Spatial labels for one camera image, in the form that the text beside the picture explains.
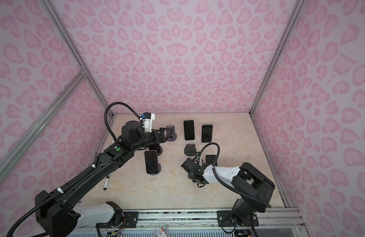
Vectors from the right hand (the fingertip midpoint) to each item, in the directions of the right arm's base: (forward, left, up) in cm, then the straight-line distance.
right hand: (196, 171), depth 91 cm
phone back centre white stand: (+25, +5, +11) cm, 28 cm away
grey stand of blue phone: (+13, +4, +4) cm, 14 cm away
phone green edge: (0, +25, +13) cm, 28 cm away
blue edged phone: (+8, -10, 0) cm, 13 cm away
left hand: (+7, +13, +32) cm, 35 cm away
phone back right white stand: (+22, -7, +10) cm, 25 cm away
